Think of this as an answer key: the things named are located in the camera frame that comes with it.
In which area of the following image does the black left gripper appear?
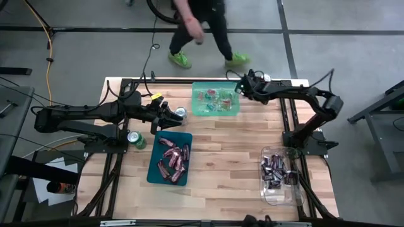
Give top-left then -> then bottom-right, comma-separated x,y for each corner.
126,91 -> 184,135

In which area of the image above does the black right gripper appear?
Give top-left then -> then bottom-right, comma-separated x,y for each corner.
237,71 -> 273,103

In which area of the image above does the light green translucent basket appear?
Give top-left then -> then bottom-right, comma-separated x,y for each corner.
191,81 -> 241,117

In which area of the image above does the clear plastic basket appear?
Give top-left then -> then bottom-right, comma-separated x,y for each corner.
260,146 -> 304,206

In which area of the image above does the dark teal plastic basket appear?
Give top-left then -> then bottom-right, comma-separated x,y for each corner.
146,130 -> 193,187

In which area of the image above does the green soda can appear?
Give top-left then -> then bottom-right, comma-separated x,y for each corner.
127,131 -> 148,150

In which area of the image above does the person's hand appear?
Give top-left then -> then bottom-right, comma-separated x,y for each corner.
184,18 -> 206,45

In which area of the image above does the person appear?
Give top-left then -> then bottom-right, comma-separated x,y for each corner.
169,0 -> 252,69

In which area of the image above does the orange black bottle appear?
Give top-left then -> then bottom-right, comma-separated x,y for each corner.
46,181 -> 76,195

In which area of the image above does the black bulky device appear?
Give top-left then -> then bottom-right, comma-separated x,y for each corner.
242,214 -> 278,227

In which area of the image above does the white paper sheet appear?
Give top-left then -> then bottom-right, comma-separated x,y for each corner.
32,156 -> 79,207

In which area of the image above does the grey metal stand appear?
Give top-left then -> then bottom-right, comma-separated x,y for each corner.
347,80 -> 404,183

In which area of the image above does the grey side table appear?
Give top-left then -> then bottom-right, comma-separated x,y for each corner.
0,85 -> 35,177

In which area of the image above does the black flat bar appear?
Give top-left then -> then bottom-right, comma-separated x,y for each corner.
0,66 -> 33,76

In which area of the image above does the black hand tool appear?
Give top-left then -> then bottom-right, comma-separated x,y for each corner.
0,100 -> 18,118

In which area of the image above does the black tripod leg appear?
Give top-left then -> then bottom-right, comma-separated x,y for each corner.
23,0 -> 57,51

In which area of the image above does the black aluminium table frame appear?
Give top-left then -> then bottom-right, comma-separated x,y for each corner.
74,77 -> 340,221

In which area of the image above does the thin black floor cable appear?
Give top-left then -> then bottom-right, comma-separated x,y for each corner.
141,18 -> 161,78

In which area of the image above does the black vacuum hose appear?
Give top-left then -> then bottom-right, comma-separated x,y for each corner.
146,0 -> 177,25

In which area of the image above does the yellow extension cord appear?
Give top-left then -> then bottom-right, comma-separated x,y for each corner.
24,0 -> 54,132

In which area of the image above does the silver metal bracket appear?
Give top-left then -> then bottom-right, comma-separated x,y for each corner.
277,221 -> 312,227

